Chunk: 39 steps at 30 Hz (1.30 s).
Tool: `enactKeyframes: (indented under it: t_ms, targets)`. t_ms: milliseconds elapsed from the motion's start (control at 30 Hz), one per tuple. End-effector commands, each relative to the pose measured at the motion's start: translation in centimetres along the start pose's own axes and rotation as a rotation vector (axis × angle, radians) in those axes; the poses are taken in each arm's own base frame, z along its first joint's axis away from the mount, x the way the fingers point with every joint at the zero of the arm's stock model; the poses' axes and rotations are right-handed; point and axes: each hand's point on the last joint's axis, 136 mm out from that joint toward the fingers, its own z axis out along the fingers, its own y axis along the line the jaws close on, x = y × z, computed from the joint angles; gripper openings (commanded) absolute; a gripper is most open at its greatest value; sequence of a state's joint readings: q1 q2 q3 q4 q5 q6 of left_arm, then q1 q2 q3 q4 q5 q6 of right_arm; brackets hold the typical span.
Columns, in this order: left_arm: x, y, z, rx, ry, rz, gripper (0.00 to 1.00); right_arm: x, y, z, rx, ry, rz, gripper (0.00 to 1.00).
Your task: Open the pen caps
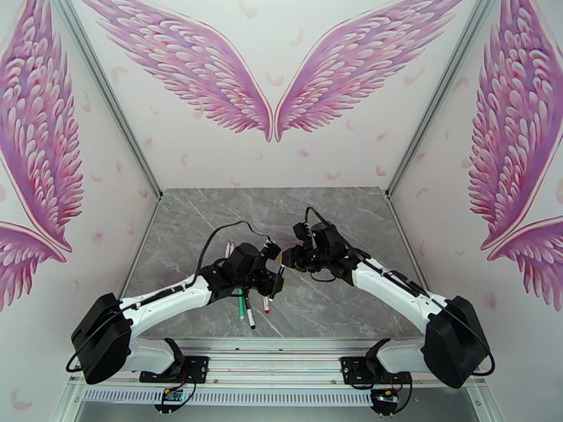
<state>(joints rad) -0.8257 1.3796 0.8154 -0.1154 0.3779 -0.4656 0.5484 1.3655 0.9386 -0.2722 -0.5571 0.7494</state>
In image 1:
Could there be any small circuit board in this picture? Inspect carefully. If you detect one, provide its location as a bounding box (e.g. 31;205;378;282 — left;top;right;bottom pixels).
153;388;186;411
371;389;402;411

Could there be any perforated metal cable tray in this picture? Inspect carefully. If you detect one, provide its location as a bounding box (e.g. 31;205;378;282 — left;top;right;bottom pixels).
81;388;375;407

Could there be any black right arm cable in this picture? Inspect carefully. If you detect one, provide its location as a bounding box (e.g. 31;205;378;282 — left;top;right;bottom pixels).
305;206;495;378

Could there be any aluminium frame post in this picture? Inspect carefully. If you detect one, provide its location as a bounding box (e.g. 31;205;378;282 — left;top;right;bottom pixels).
386;0;502;202
47;0;164;202

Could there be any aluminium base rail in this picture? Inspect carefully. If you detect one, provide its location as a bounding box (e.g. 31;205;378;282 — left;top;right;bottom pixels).
65;338;485;391

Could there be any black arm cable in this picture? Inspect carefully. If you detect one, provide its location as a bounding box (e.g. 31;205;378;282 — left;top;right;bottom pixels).
305;206;495;378
65;220;270;374

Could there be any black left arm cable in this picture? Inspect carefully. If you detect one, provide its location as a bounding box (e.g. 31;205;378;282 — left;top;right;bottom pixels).
65;220;270;374

